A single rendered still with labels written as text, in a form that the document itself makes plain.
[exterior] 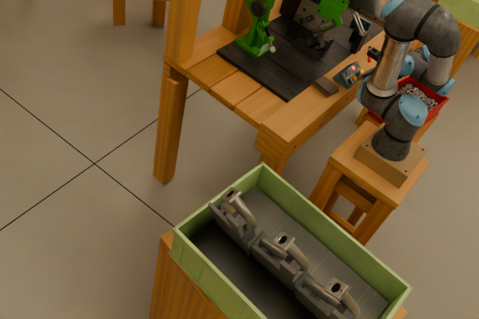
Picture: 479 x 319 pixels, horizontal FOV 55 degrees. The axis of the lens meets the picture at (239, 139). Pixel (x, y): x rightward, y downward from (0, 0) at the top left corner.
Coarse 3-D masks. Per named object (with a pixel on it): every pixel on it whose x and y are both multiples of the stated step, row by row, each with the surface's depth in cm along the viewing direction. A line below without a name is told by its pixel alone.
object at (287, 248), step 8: (280, 232) 117; (264, 240) 138; (280, 240) 116; (288, 240) 113; (264, 248) 137; (272, 248) 134; (280, 248) 113; (288, 248) 114; (296, 248) 115; (280, 256) 130; (296, 256) 115; (304, 256) 117; (304, 264) 117
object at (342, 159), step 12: (360, 132) 196; (372, 132) 198; (348, 144) 190; (360, 144) 191; (336, 156) 184; (348, 156) 185; (336, 168) 184; (348, 168) 181; (360, 168) 182; (420, 168) 189; (360, 180) 179; (372, 180) 179; (384, 180) 180; (408, 180) 183; (372, 192) 178; (384, 192) 176; (396, 192) 177; (396, 204) 174
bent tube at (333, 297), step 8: (304, 280) 133; (336, 280) 110; (312, 288) 129; (320, 288) 128; (328, 288) 109; (336, 288) 110; (344, 288) 106; (320, 296) 126; (328, 296) 124; (336, 296) 106; (344, 296) 108; (336, 304) 121; (344, 304) 109; (352, 304) 109; (352, 312) 110; (360, 312) 113
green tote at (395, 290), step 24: (264, 168) 158; (264, 192) 165; (288, 192) 156; (192, 216) 139; (312, 216) 153; (336, 240) 150; (192, 264) 137; (360, 264) 147; (384, 264) 141; (216, 288) 134; (384, 288) 144; (408, 288) 137; (240, 312) 130; (384, 312) 143
